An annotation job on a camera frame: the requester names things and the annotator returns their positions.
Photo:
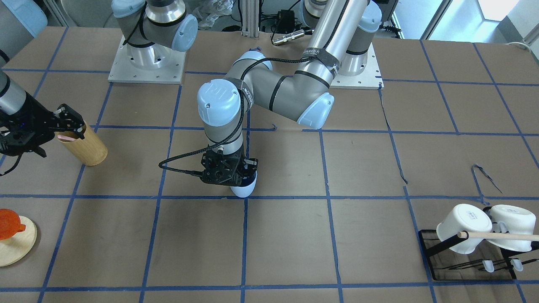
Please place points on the pink chopstick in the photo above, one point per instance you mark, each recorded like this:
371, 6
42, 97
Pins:
65, 138

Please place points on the light blue plastic cup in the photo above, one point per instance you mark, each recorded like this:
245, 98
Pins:
246, 187

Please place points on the orange hanging cup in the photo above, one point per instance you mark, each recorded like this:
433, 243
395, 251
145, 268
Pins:
10, 224

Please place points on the white cup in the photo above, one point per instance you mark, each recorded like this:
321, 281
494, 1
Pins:
463, 217
515, 220

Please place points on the bamboo cylinder holder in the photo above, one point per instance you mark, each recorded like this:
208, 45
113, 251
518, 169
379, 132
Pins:
90, 150

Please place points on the wooden rack dowel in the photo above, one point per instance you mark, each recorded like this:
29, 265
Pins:
491, 235

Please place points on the aluminium frame post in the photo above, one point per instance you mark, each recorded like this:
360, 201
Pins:
250, 17

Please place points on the black wire cup rack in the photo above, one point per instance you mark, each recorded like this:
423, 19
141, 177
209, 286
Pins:
471, 259

